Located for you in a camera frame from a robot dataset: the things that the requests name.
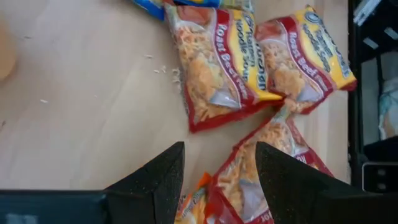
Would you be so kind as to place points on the black box with grey rim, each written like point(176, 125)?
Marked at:
point(381, 177)

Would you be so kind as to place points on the brown snack bag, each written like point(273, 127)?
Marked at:
point(217, 62)

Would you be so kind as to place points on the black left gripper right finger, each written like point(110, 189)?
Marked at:
point(289, 186)

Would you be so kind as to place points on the black aluminium table frame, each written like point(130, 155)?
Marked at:
point(355, 93)

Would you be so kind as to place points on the blue ramen noodle packet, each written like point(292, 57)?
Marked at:
point(202, 2)
point(152, 7)

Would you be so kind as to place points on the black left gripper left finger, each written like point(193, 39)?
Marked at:
point(155, 186)

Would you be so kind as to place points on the red roast beef ramen packet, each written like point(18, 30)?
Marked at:
point(236, 174)
point(304, 59)

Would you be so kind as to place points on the orange ramen noodle packet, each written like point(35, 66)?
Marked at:
point(194, 205)

